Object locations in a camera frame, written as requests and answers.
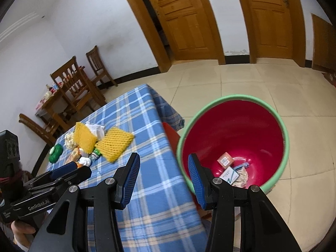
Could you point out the yellow foam net small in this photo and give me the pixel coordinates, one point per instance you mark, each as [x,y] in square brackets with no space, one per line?
[84,138]

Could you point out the wooden chair front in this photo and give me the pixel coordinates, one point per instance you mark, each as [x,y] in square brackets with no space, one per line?
[76,87]

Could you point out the red stool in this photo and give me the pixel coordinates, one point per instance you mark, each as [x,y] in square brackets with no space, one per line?
[172,136]

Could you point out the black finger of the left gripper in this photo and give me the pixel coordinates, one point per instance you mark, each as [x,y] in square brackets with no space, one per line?
[63,170]

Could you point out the wooden chair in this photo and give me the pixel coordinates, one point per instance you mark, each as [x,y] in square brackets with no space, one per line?
[76,87]
[46,133]
[98,67]

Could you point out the green capped small bottle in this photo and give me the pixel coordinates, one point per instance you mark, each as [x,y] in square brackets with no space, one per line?
[95,154]

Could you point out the wooden chair left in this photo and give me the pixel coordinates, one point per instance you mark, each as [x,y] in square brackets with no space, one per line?
[46,133]

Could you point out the wooden door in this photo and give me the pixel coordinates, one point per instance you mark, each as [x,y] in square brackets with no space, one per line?
[189,26]
[275,29]

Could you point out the white paper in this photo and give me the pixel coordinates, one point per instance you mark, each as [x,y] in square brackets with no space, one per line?
[97,130]

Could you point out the clear plastic bag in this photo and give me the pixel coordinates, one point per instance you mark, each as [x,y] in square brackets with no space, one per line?
[69,141]

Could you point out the person's left hand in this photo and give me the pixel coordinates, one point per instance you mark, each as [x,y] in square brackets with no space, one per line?
[20,231]

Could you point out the wooden dining table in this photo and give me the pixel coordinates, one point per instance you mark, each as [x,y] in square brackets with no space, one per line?
[56,111]

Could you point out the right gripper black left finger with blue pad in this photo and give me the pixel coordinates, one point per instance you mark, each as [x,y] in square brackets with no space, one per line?
[126,177]

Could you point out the orange snack wrapper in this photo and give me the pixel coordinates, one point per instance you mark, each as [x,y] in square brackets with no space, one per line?
[74,156]

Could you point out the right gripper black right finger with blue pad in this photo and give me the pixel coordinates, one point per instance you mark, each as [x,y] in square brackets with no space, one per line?
[202,179]

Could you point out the wooden door left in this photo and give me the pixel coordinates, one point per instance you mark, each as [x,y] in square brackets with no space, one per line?
[189,26]

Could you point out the red bin green rim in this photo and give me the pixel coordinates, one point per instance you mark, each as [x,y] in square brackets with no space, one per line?
[246,128]

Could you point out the items on dining table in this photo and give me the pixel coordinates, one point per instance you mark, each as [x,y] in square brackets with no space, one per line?
[51,95]

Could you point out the green round bottle cap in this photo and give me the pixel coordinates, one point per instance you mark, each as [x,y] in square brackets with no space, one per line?
[55,153]

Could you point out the pink carton in bin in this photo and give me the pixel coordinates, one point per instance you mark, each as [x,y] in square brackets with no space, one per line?
[225,160]

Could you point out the wooden door right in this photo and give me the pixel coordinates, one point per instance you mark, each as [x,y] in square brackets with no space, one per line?
[275,29]

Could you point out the white card in bin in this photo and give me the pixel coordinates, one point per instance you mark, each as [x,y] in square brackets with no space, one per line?
[229,175]

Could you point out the blue plaid tablecloth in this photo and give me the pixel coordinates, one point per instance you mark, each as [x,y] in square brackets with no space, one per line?
[161,215]

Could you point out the small white tissue scrap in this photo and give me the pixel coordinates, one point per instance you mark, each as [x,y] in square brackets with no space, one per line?
[84,161]

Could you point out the wooden chair far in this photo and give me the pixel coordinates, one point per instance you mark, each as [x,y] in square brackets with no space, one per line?
[98,67]

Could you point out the yellow foam net large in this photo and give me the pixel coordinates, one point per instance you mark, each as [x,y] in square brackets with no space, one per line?
[114,143]

